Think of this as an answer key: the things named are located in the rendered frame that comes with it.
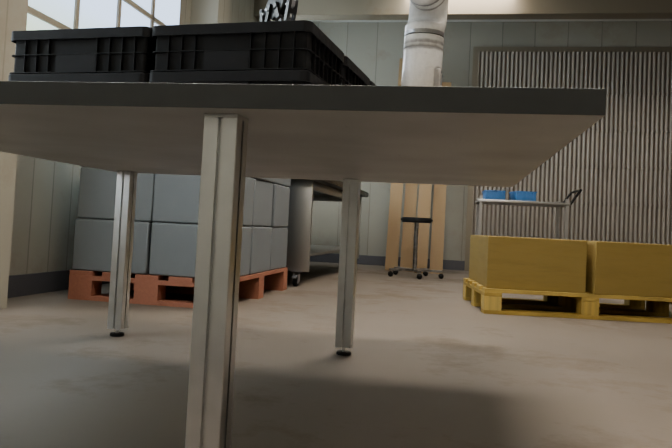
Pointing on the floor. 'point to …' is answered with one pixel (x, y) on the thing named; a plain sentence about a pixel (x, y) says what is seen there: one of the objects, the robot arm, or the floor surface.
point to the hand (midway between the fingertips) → (276, 41)
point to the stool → (415, 249)
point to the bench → (370, 97)
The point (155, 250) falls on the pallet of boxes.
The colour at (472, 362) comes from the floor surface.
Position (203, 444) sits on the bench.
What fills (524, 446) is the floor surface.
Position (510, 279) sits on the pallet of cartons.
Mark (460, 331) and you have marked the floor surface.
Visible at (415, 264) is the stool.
